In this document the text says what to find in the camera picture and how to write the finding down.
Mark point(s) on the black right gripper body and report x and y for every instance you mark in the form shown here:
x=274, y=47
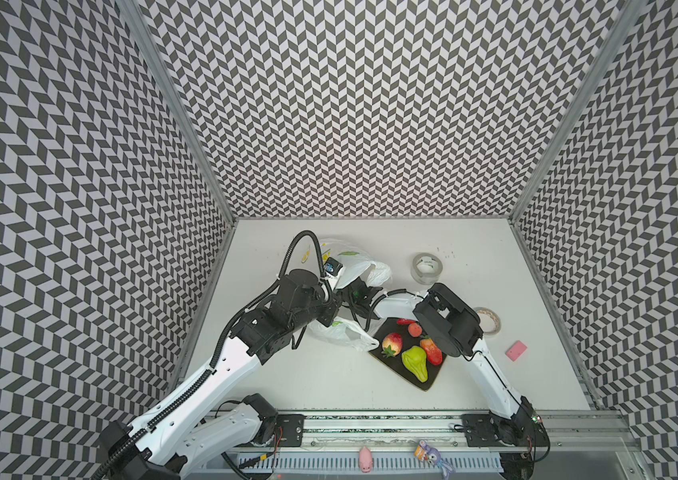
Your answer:
x=366, y=298

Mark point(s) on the white lemon-print plastic bag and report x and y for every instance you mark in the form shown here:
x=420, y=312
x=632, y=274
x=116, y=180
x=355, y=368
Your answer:
x=345, y=331

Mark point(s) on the green fake fruit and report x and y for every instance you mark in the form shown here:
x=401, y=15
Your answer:
x=415, y=361

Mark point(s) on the red fake strawberry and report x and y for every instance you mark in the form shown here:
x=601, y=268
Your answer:
x=433, y=353

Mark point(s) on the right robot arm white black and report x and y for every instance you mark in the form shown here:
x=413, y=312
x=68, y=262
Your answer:
x=455, y=328

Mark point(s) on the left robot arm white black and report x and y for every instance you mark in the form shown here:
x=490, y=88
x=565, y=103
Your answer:
x=176, y=437

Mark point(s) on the small red fake fruit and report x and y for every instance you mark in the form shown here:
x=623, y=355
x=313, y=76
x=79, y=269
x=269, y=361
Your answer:
x=392, y=345

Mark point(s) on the clear packing tape roll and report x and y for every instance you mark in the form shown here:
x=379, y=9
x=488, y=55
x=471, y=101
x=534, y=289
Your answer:
x=426, y=268

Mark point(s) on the beige masking tape roll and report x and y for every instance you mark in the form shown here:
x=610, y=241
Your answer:
x=489, y=321

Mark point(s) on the pink toy figure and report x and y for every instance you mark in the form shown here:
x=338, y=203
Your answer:
x=365, y=460

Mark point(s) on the pink eraser block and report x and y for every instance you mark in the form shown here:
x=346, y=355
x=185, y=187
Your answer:
x=516, y=350

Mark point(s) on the purple toy figure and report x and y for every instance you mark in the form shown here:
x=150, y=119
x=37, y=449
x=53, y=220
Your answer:
x=432, y=456

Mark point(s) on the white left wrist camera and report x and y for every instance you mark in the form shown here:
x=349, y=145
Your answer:
x=333, y=267

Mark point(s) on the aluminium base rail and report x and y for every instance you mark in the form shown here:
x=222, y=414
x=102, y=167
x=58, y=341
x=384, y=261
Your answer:
x=567, y=430

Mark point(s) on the aluminium corner post left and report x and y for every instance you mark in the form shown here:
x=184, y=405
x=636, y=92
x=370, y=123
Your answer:
x=133, y=17

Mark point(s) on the aluminium corner post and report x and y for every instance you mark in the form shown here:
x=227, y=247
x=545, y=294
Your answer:
x=604, y=58
x=133, y=17

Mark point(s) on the aluminium corner post right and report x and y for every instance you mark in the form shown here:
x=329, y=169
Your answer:
x=604, y=58

